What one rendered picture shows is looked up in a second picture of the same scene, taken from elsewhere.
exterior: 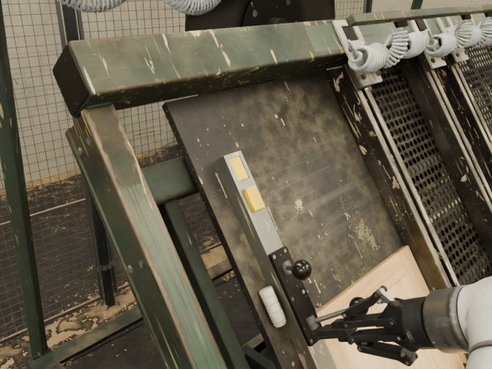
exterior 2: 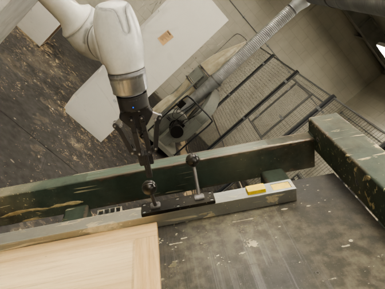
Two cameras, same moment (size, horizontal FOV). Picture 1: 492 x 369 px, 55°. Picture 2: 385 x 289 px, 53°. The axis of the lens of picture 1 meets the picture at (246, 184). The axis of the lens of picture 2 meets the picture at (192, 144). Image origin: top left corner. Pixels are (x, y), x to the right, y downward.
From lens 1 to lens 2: 153 cm
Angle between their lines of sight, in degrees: 105
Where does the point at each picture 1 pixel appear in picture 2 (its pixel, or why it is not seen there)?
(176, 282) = (212, 153)
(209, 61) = (355, 150)
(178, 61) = (345, 139)
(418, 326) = not seen: hidden behind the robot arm
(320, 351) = (133, 213)
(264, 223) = (235, 194)
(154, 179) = (280, 178)
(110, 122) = (302, 137)
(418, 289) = not seen: outside the picture
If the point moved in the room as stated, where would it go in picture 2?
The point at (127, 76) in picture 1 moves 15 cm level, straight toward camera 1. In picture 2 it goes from (323, 124) to (291, 89)
